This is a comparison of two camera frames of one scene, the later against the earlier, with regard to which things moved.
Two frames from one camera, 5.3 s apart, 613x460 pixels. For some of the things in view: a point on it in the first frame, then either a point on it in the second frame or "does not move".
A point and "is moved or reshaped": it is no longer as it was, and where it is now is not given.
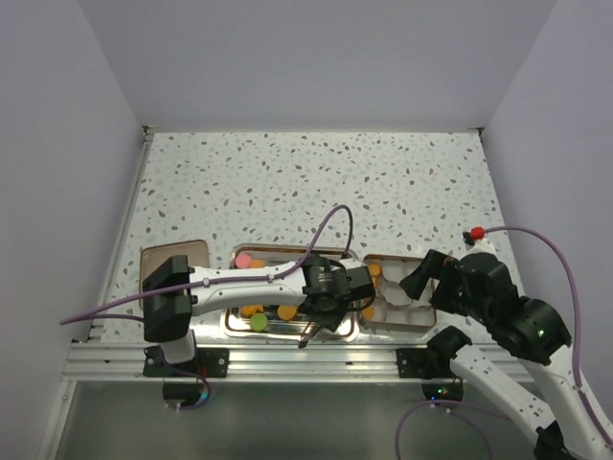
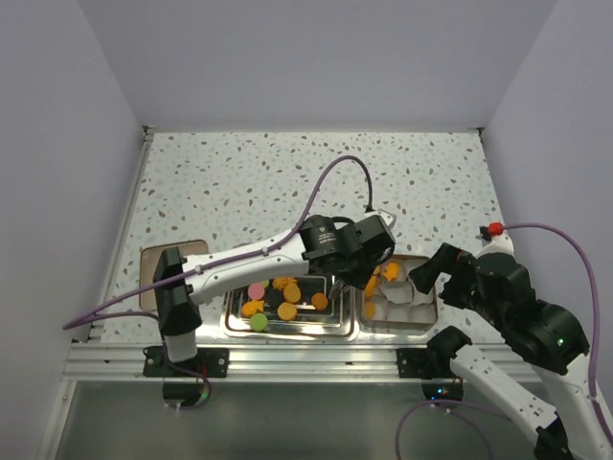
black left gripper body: x=330 y=317 → x=358 y=273
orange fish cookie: x=369 y=312 does not move
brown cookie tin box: x=394 y=307 does not move
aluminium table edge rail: x=124 y=363 does not move
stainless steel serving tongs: x=304 y=343 is moved or reshaped
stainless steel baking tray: x=283 y=322 does not move
